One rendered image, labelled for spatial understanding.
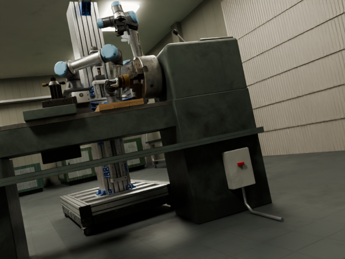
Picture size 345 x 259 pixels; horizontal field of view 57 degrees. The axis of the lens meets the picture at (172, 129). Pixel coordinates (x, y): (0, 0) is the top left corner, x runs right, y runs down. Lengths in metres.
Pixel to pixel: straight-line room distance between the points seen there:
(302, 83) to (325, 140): 0.93
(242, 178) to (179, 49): 0.99
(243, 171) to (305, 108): 3.21
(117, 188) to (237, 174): 1.22
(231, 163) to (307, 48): 3.34
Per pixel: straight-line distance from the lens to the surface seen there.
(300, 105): 5.42
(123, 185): 3.03
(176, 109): 2.17
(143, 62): 2.27
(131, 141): 9.02
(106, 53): 2.57
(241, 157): 2.26
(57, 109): 2.04
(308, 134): 5.39
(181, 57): 2.27
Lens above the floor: 0.57
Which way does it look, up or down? 2 degrees up
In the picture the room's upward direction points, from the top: 11 degrees counter-clockwise
